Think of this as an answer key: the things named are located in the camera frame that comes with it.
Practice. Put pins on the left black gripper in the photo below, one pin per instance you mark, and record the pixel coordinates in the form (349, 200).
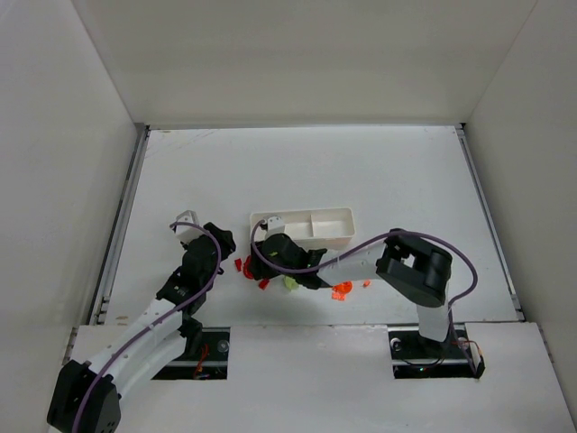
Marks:
(221, 235)

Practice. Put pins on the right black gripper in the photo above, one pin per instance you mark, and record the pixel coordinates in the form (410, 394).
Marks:
(260, 264)

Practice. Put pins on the lime green lego brick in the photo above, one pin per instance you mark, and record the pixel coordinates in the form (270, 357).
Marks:
(290, 283)

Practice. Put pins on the red curved lego piece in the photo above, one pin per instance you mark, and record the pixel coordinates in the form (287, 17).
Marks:
(247, 268)

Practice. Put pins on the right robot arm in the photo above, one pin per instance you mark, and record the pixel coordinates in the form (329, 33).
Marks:
(415, 268)

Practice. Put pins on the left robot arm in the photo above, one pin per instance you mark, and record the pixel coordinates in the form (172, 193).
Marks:
(90, 396)

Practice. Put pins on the white divided sorting tray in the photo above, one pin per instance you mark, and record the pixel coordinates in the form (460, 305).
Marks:
(330, 228)

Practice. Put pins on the orange round lego piece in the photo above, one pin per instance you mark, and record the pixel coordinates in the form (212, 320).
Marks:
(344, 287)

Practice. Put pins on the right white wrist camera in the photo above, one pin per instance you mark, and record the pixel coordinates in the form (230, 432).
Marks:
(273, 225)

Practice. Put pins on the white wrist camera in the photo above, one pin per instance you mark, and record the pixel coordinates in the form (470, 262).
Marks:
(273, 225)
(186, 227)

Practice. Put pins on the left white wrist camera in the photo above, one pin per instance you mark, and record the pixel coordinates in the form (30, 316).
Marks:
(186, 227)

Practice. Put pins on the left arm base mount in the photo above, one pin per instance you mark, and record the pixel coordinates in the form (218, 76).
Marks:
(204, 360)

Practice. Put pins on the left aluminium frame rail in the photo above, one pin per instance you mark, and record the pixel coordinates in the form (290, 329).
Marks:
(101, 296)

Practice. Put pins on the aluminium frame rail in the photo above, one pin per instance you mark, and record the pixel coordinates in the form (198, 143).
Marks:
(101, 296)
(461, 134)

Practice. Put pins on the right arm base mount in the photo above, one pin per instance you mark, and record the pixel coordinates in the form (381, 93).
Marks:
(414, 357)

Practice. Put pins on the right aluminium frame rail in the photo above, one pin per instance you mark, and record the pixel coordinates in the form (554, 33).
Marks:
(461, 134)

